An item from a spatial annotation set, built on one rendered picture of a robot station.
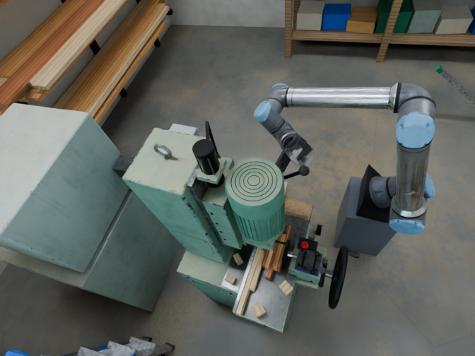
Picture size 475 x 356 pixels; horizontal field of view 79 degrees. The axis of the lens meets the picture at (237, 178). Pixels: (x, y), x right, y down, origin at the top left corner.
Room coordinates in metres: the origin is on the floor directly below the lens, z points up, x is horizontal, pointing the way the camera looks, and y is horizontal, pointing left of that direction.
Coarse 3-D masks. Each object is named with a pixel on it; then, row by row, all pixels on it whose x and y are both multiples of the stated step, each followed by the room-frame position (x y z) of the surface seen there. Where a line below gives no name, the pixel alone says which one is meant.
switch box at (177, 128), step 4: (172, 124) 0.78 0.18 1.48; (176, 124) 0.77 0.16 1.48; (172, 128) 0.76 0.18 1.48; (176, 128) 0.75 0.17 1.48; (180, 128) 0.75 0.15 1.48; (184, 128) 0.74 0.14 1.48; (188, 128) 0.74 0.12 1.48; (192, 128) 0.73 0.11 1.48; (196, 128) 0.73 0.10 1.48; (180, 132) 0.73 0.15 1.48; (184, 132) 0.72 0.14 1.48; (188, 132) 0.72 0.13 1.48; (192, 132) 0.71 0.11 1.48; (196, 132) 0.72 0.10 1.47
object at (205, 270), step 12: (240, 252) 0.49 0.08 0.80; (180, 264) 0.51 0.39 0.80; (192, 264) 0.49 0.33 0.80; (204, 264) 0.47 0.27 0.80; (216, 264) 0.46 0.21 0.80; (228, 264) 0.44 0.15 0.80; (240, 264) 0.43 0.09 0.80; (192, 276) 0.43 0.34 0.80; (204, 276) 0.42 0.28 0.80; (216, 276) 0.40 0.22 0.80; (240, 276) 0.37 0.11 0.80; (216, 288) 0.37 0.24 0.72; (228, 288) 0.33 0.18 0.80
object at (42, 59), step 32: (0, 0) 2.03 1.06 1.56; (64, 0) 3.01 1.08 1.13; (96, 0) 2.82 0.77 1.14; (128, 0) 3.01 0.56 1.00; (160, 0) 3.77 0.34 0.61; (32, 32) 2.54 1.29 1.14; (64, 32) 2.41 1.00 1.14; (96, 32) 2.46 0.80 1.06; (128, 32) 3.19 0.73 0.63; (160, 32) 3.28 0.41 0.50; (0, 64) 2.19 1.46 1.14; (32, 64) 2.08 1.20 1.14; (64, 64) 2.08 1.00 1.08; (96, 64) 2.76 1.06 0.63; (128, 64) 2.69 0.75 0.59; (0, 96) 1.80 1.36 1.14; (32, 96) 1.89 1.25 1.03; (64, 96) 2.39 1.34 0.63; (96, 96) 2.27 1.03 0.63
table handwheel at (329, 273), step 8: (344, 248) 0.35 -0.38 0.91; (344, 256) 0.30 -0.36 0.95; (336, 264) 0.33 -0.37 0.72; (344, 264) 0.27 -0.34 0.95; (328, 272) 0.28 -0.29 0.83; (336, 272) 0.27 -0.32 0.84; (344, 272) 0.24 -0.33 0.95; (336, 280) 0.22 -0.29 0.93; (336, 288) 0.19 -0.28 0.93; (336, 296) 0.17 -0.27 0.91; (336, 304) 0.14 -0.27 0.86
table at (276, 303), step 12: (288, 216) 0.57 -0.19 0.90; (300, 228) 0.49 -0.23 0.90; (288, 264) 0.34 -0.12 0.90; (264, 276) 0.32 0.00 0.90; (276, 276) 0.31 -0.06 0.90; (288, 276) 0.29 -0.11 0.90; (264, 288) 0.27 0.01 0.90; (276, 288) 0.26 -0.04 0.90; (312, 288) 0.23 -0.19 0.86; (252, 300) 0.24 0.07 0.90; (264, 300) 0.22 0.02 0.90; (276, 300) 0.21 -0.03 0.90; (288, 300) 0.20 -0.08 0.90; (252, 312) 0.19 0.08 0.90; (276, 312) 0.17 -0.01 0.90; (264, 324) 0.13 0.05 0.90; (276, 324) 0.12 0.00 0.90
